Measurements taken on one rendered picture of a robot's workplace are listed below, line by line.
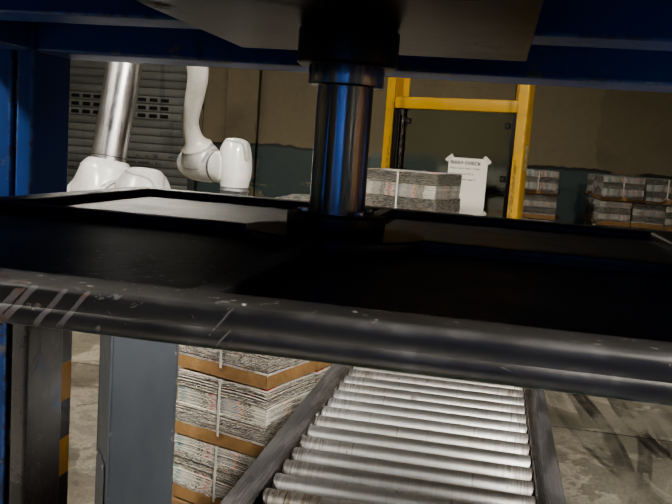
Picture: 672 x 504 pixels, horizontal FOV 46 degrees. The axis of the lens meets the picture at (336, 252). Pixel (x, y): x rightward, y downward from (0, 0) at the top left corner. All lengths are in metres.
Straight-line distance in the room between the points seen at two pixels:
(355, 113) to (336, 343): 0.28
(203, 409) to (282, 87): 7.37
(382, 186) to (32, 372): 2.72
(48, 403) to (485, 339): 0.81
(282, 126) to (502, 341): 9.52
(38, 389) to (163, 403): 1.33
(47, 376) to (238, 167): 1.57
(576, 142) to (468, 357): 9.20
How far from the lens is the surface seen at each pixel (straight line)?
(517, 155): 3.88
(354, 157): 0.53
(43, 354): 1.01
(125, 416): 2.31
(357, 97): 0.53
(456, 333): 0.27
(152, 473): 2.39
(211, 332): 0.29
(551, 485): 1.54
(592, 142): 9.47
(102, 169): 2.37
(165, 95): 10.22
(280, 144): 9.77
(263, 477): 1.43
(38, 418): 1.02
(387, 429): 1.71
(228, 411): 2.66
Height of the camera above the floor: 1.37
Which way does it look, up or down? 7 degrees down
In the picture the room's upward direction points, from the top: 4 degrees clockwise
